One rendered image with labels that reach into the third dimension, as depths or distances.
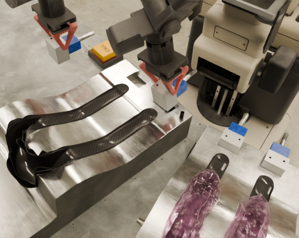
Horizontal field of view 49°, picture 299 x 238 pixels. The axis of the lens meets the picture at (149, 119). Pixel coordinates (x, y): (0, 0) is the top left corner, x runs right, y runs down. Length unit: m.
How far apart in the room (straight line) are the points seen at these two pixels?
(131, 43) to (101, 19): 2.02
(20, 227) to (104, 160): 0.20
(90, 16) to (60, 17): 1.87
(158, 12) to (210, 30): 0.59
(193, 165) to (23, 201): 0.37
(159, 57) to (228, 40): 0.49
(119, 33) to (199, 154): 0.34
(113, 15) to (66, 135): 2.03
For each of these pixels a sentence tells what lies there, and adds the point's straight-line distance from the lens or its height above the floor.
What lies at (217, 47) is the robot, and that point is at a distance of 1.16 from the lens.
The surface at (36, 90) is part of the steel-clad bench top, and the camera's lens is 1.00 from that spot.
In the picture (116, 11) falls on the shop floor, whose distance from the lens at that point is 2.75.
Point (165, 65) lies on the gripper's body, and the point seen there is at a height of 1.03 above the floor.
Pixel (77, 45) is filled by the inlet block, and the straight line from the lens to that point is 0.91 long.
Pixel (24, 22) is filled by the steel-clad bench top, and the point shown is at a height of 0.80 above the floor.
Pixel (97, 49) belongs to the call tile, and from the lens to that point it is 1.05.
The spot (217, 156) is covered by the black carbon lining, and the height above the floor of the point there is 0.85.
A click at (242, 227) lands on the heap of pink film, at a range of 0.66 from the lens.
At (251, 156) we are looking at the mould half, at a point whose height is 0.85.
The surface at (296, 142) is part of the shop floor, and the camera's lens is 2.07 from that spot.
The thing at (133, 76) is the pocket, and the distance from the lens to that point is 0.90.
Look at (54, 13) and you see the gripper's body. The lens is 0.82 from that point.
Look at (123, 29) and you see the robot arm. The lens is 0.63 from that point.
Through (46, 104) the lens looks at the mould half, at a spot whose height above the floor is 0.91.
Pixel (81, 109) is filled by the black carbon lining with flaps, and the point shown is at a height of 0.88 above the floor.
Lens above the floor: 1.50
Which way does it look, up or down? 51 degrees down
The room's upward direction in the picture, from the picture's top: 6 degrees clockwise
